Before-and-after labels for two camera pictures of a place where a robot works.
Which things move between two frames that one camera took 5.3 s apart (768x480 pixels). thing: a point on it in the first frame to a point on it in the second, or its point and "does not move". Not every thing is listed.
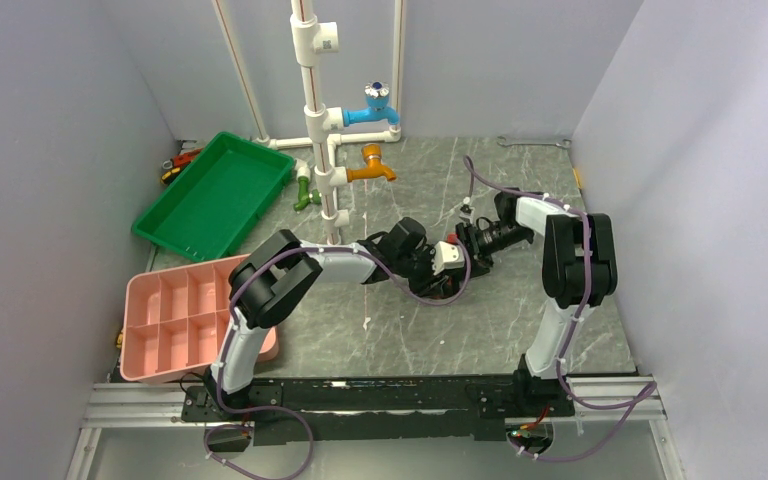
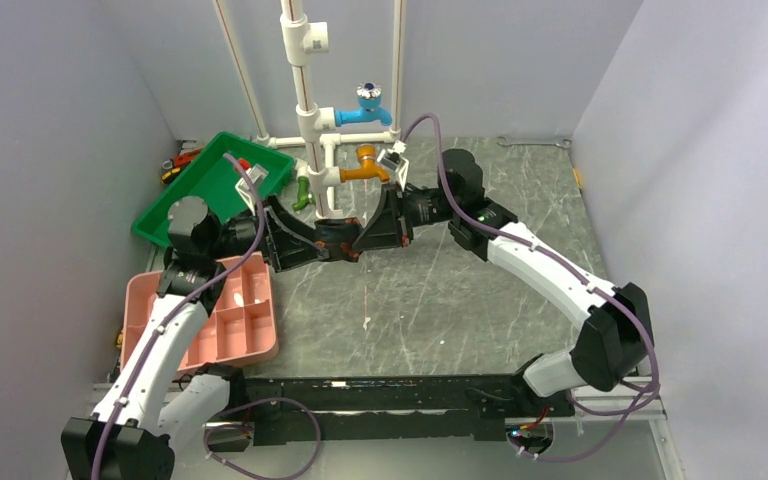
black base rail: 380,409 does not move
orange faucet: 372,154 does not move
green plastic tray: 207,207 does not move
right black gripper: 467,239 to 387,226
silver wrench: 562,143 does not move
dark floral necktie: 451,287 to 338,236
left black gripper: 429,283 to 290,243
